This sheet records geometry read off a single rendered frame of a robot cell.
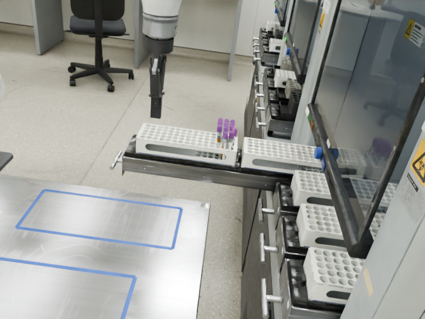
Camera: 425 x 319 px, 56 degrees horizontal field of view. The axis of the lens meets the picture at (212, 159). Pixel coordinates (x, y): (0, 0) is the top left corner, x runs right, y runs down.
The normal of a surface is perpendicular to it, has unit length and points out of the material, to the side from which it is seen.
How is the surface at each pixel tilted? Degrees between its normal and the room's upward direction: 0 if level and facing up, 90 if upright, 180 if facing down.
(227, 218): 0
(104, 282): 0
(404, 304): 90
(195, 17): 90
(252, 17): 90
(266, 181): 90
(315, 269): 0
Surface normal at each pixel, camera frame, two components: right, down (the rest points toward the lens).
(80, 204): 0.11, -0.84
